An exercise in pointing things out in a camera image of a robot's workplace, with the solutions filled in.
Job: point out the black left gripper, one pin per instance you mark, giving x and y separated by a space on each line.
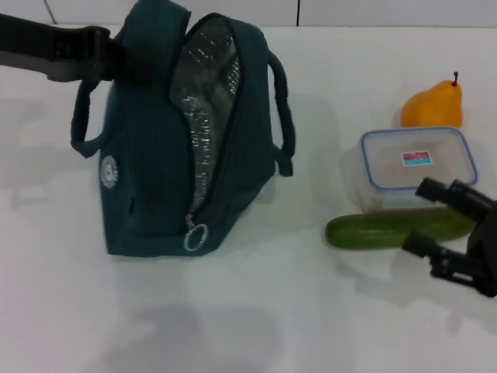
42 46

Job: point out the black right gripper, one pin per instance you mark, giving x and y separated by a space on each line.
485 252

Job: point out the clear plastic food container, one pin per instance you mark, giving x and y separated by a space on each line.
415 163

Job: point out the green cucumber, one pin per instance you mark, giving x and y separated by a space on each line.
372 233

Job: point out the dark teal insulated lunch bag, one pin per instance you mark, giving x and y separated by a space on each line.
147 163

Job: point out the orange pear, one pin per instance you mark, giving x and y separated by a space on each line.
431 109

